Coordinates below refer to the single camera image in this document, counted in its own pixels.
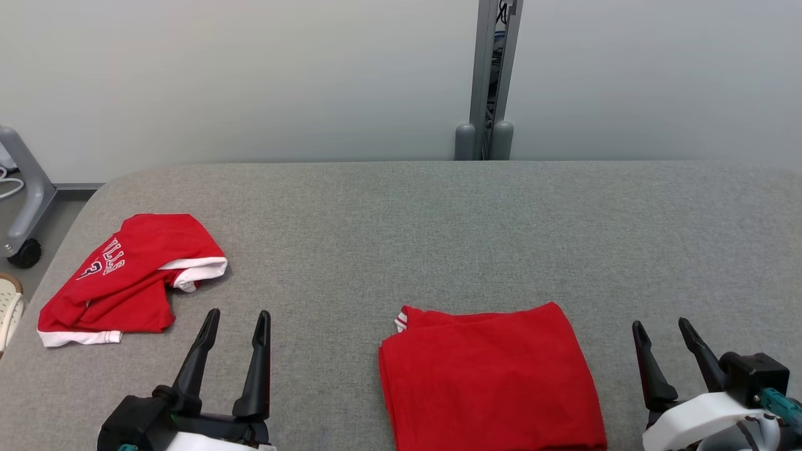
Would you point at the red number 23 jersey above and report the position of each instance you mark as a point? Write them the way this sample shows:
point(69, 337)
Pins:
point(489, 382)

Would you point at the red white-trimmed shorts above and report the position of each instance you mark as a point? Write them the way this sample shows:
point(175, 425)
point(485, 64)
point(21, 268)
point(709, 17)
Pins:
point(138, 294)

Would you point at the beige plastic basket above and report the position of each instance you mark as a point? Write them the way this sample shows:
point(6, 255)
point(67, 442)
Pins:
point(9, 307)

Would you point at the grey wheeled stand leg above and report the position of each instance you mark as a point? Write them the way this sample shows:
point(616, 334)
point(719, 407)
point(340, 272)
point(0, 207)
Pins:
point(31, 194)

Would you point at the grey metal partition post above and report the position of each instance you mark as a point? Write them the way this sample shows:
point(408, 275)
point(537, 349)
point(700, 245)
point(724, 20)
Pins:
point(485, 75)

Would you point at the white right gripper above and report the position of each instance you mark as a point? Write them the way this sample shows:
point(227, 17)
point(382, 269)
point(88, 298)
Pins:
point(695, 419)

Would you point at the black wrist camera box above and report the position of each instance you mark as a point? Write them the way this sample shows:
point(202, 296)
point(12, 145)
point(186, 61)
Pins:
point(755, 373)
point(131, 423)

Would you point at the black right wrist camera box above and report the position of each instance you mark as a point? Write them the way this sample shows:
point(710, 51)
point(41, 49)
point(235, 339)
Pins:
point(755, 373)

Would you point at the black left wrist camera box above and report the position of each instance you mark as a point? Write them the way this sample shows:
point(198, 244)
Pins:
point(131, 423)

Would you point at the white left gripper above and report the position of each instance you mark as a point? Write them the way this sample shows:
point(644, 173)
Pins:
point(219, 432)

